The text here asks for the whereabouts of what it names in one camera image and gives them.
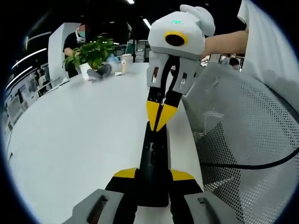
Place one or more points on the beige bottle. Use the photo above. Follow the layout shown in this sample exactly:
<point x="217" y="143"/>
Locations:
<point x="126" y="63"/>

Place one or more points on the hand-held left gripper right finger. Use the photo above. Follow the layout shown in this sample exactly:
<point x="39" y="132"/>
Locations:
<point x="198" y="200"/>

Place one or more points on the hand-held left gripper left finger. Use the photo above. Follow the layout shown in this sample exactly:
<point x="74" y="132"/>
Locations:
<point x="109" y="198"/>

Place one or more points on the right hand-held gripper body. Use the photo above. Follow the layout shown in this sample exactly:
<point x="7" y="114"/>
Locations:
<point x="180" y="35"/>

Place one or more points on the black remote control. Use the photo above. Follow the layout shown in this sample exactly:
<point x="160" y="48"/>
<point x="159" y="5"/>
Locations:
<point x="154" y="168"/>

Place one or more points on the grey mesh office chair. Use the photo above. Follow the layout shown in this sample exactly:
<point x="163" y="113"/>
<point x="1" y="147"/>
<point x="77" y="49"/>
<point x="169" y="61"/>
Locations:
<point x="245" y="151"/>

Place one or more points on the green potted plant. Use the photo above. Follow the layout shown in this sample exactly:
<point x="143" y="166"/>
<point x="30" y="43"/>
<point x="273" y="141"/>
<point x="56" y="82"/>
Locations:
<point x="93" y="52"/>

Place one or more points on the dark grey headset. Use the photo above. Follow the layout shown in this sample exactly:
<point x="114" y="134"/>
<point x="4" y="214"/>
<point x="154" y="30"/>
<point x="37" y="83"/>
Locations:
<point x="100" y="72"/>

